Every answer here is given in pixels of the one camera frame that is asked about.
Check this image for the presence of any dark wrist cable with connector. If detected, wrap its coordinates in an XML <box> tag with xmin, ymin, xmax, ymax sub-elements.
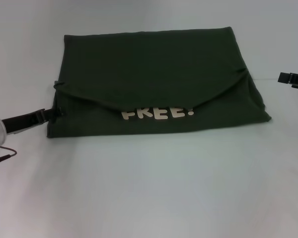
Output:
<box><xmin>0</xmin><ymin>146</ymin><xmax>18</xmax><ymax>169</ymax></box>

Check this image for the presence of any dark green shirt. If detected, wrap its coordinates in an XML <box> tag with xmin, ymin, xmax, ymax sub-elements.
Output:
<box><xmin>46</xmin><ymin>26</ymin><xmax>273</xmax><ymax>140</ymax></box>

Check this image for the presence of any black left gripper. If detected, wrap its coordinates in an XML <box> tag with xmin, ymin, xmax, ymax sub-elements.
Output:
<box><xmin>1</xmin><ymin>107</ymin><xmax>65</xmax><ymax>136</ymax></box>

